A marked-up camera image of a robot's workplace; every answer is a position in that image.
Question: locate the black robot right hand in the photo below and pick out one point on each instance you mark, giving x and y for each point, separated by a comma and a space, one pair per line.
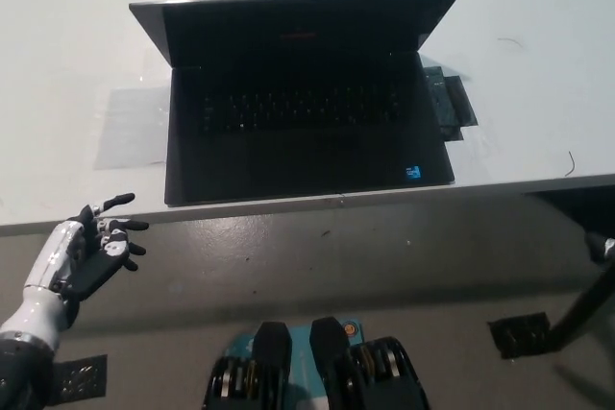
598, 246

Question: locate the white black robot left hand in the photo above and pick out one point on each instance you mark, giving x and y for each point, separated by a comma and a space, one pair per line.
91, 266

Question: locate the dark grey laptop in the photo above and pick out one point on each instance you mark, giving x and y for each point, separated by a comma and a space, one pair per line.
307, 141

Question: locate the black tape on desk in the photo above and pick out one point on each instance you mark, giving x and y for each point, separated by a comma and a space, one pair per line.
451, 98

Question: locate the thin black thread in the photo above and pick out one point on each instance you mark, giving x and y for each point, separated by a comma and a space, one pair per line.
571, 165

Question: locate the black floor tape patch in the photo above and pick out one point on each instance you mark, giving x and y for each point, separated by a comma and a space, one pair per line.
81, 376
519, 335

